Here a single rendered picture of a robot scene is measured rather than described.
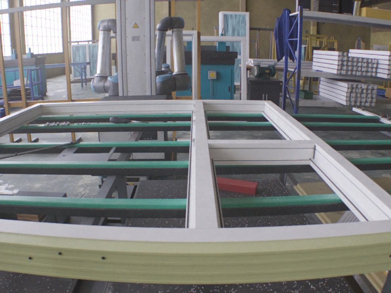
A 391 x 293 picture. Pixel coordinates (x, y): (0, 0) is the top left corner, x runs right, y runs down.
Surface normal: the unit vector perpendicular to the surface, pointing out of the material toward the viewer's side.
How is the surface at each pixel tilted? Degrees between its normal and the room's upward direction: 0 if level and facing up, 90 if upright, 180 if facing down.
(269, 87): 90
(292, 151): 90
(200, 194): 0
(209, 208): 0
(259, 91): 90
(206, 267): 90
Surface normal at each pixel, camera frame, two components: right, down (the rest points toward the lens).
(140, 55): 0.04, 0.30
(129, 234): 0.00, -0.95
